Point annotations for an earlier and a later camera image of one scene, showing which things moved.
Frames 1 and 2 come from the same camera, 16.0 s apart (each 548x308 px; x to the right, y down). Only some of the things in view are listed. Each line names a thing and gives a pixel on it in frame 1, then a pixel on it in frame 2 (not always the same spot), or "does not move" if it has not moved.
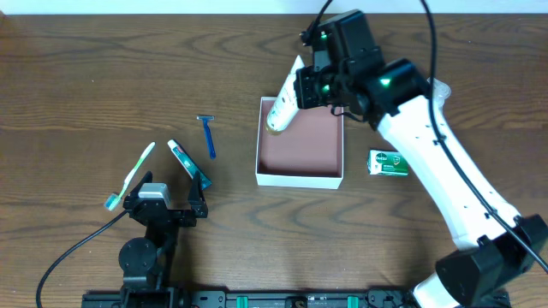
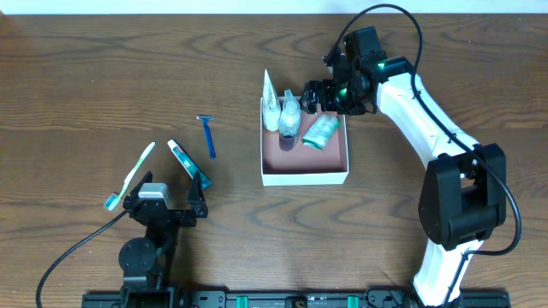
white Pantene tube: x=288 y=102 → x=271 y=112
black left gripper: x=172 y=214 does not move
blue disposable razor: x=208 y=133 does not move
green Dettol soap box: x=387 y=162 → x=319 y=131
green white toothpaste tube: x=190 y=165 does not move
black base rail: x=286 y=299 does not move
